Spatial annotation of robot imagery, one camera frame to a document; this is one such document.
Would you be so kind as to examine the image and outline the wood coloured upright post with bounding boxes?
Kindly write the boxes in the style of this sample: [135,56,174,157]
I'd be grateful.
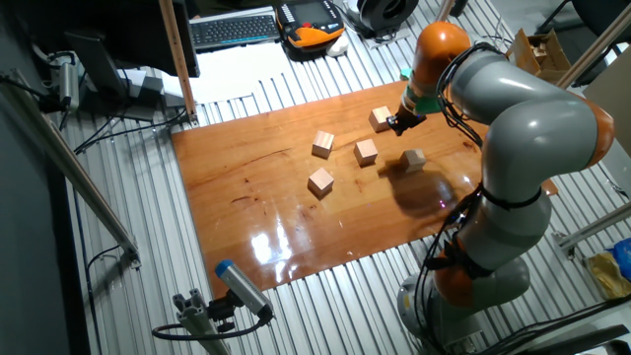
[157,0,199,127]

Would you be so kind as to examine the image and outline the silver camera with blue cap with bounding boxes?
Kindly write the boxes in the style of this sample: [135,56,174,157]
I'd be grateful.
[214,259,275,320]

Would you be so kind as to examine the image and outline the aluminium profile camera stand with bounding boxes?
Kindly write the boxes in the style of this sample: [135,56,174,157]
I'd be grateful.
[172,288,232,355]

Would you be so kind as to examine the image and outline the orange and black teach pendant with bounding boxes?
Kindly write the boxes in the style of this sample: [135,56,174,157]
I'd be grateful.
[274,0,346,63]

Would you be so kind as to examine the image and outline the light wooden cube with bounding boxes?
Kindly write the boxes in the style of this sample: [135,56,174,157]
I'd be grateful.
[368,106,394,133]
[311,129,336,160]
[398,148,427,174]
[353,138,380,168]
[307,167,335,198]

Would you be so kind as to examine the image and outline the black computer monitor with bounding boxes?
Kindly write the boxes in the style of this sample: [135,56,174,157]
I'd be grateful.
[14,0,201,119]

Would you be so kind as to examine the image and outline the black table cable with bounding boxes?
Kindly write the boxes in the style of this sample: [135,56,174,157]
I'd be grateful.
[73,106,188,155]

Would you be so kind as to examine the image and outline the glossy brown wooden board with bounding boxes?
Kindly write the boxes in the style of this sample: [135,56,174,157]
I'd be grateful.
[171,80,560,300]

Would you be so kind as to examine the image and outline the open cardboard box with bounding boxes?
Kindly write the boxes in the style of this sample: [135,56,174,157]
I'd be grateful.
[506,28,573,89]

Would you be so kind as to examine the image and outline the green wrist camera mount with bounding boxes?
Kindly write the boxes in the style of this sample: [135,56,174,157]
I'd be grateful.
[399,67,444,115]

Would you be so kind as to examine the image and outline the black round spool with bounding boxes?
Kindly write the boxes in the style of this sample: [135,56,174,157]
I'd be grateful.
[355,0,420,36]

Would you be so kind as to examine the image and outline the aluminium profile post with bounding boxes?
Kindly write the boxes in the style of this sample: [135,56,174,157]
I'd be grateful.
[433,0,457,24]

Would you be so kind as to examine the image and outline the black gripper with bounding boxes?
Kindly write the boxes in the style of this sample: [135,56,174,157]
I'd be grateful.
[386,111,428,137]

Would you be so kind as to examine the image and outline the aluminium profile bar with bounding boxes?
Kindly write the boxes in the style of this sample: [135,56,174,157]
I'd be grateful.
[551,201,631,260]
[554,3,631,93]

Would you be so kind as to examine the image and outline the yellow plastic bag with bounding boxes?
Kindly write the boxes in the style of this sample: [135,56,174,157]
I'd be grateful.
[585,249,631,301]

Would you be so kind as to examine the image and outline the grey box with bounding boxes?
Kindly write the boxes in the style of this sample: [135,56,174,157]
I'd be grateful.
[117,68,167,109]

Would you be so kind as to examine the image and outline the grey board panel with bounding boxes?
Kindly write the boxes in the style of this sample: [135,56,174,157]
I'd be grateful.
[581,58,631,198]

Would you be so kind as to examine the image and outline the black computer keyboard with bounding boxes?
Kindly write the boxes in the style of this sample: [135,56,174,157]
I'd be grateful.
[188,13,282,53]

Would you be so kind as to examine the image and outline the white computer mouse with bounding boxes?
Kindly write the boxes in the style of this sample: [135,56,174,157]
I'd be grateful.
[325,35,351,58]

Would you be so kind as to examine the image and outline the blue plastic bag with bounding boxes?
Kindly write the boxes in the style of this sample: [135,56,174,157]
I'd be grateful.
[609,238,631,282]

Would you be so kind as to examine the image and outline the black camera cable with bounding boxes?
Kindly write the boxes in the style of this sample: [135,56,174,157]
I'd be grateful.
[151,315,270,342]

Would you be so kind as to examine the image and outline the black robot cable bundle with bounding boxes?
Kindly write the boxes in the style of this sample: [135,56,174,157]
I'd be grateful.
[412,41,512,354]

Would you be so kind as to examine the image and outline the black office chair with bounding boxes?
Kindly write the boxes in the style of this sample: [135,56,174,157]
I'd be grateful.
[534,0,631,88]

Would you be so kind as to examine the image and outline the white paper sheets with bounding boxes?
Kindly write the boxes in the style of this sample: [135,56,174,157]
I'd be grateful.
[161,41,293,106]

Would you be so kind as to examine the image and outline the black camera clamp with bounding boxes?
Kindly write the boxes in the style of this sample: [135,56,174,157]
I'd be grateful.
[206,290,241,334]

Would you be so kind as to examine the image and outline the aluminium frame beam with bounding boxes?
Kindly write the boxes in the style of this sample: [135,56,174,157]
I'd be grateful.
[0,68,143,270]

